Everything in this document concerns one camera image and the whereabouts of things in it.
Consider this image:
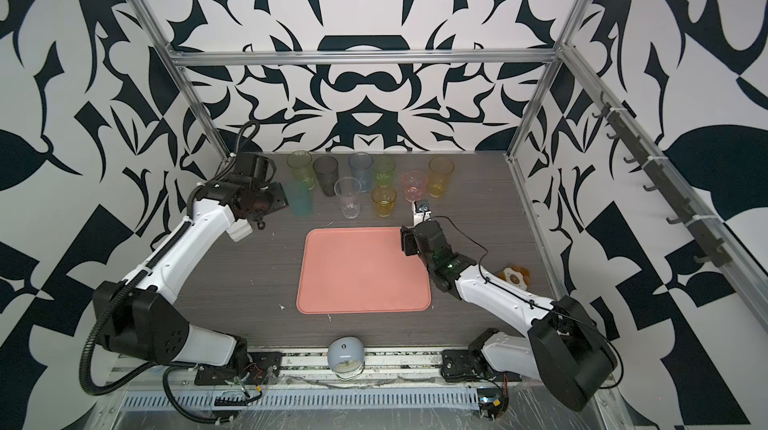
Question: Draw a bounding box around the light green tall glass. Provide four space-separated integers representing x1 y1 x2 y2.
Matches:
286 151 316 191

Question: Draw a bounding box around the smoky grey tall glass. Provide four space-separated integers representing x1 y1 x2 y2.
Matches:
313 156 339 198

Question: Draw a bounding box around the pink plastic tray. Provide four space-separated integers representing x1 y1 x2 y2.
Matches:
296 227 432 315

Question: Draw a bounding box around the clear tall glass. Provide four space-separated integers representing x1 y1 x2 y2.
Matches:
334 177 362 220

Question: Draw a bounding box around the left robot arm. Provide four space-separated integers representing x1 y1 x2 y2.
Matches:
78 152 288 396

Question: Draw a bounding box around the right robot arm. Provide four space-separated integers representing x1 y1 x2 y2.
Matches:
400 219 622 411

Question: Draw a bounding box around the teal frosted glass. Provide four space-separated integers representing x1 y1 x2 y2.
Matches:
284 181 313 218

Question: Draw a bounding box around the pink short glass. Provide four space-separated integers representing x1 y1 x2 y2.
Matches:
401 170 427 203

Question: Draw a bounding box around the yellow short glass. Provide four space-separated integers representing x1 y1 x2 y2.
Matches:
371 185 397 218

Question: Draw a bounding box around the orange tall glass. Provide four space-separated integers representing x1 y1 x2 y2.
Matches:
427 156 455 199

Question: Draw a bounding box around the green short glass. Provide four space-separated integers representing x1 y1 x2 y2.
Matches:
373 155 396 187

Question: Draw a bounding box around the blue tall glass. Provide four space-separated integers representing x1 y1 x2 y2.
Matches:
348 152 374 193

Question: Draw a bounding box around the brown white flower toy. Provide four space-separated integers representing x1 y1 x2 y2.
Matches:
496 265 531 290

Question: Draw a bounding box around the white round timer device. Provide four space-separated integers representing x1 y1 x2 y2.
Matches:
327 336 365 380

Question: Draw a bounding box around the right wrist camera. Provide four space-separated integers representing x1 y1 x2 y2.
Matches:
412 199 431 226

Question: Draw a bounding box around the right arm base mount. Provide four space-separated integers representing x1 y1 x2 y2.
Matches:
440 328 522 383

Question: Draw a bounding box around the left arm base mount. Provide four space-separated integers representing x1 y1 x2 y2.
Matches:
194 339 284 386

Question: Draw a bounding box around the white slotted cable duct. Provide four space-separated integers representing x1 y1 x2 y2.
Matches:
119 386 481 412

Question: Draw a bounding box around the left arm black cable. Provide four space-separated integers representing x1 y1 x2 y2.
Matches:
161 366 265 425

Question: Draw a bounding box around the black wall hook rail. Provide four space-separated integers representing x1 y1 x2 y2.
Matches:
594 101 733 268

